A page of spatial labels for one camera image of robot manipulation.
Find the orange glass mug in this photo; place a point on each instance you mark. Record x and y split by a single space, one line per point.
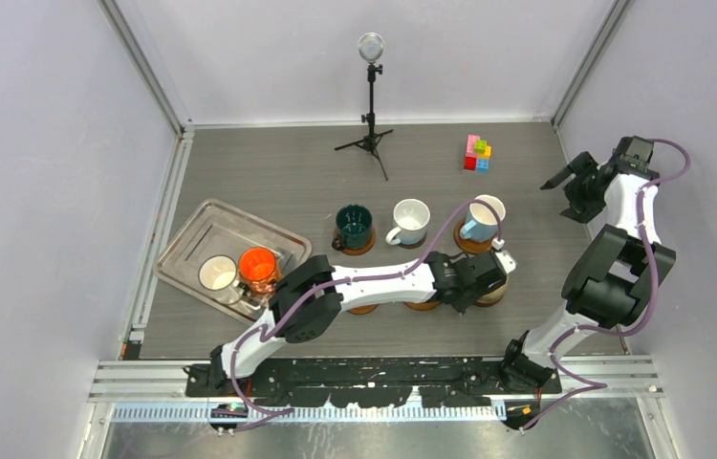
259 269

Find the light blue mug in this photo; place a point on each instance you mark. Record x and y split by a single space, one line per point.
480 224

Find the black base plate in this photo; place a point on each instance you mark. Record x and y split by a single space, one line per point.
375 382

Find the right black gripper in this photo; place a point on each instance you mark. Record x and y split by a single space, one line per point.
582 210

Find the metal tray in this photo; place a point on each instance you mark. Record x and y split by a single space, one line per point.
218 228

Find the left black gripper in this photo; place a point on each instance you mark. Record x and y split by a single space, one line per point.
462 306

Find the grey speckled mug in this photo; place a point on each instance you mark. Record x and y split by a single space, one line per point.
218 276

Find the dark green mug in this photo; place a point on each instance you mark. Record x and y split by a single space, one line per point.
354 224

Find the colourful toy block stack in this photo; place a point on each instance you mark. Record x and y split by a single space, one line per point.
478 154

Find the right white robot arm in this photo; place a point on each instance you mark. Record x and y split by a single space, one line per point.
612 282

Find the black tripod stand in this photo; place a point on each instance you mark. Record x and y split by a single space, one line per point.
370 49

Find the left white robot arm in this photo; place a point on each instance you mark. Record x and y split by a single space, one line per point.
308 299

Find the beige mug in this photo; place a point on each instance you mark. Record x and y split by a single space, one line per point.
501 290

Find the white mug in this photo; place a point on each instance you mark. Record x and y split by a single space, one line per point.
410 219

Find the dark walnut coaster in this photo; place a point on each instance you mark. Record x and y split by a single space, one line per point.
419 244

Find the aluminium frame rail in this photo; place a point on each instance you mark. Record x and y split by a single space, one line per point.
155 391

